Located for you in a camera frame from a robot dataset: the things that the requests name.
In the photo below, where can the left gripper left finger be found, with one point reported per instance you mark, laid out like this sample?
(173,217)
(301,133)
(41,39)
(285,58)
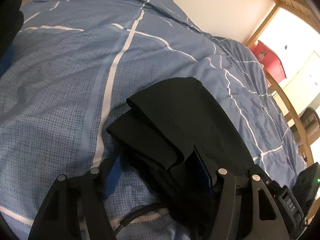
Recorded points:
(68,198)

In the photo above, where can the blue checked duvet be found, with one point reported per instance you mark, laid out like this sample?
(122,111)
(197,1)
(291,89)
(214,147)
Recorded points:
(75,64)

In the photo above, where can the black pants with orange paw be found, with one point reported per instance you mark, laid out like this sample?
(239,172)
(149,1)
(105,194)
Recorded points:
(176,135)

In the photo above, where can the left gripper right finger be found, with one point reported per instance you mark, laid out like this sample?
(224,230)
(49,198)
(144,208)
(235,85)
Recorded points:
(241,204)

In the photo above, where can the red plastic storage box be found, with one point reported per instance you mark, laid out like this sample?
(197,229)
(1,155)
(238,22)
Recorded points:
(269,59)

